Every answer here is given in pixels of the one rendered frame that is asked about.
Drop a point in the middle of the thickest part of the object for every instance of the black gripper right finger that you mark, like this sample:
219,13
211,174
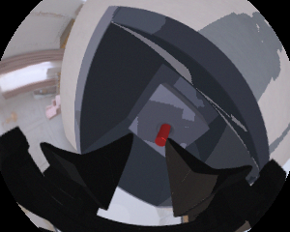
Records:
192,181

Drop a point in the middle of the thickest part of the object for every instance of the red peg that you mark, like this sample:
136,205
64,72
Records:
162,135

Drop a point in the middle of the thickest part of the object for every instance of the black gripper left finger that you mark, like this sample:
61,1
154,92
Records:
99,171

